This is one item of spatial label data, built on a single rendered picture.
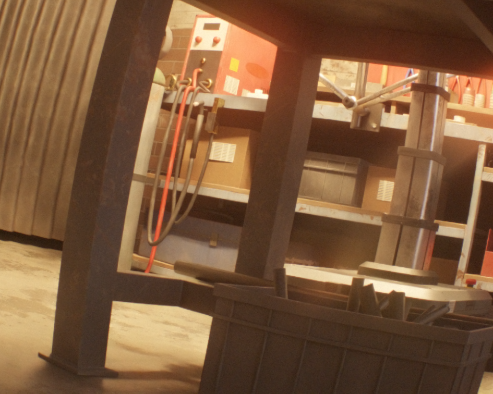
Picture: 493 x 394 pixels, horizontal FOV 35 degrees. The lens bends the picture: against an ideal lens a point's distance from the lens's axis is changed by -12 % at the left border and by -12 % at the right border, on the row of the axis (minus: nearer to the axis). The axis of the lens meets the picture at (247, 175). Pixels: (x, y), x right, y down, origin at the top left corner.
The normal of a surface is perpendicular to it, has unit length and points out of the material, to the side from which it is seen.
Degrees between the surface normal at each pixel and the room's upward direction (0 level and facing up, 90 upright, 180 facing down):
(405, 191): 90
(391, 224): 90
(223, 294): 90
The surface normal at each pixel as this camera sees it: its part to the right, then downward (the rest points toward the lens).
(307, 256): 0.32, 0.01
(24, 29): 0.11, -0.04
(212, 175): -0.58, -0.20
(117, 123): 0.82, 0.13
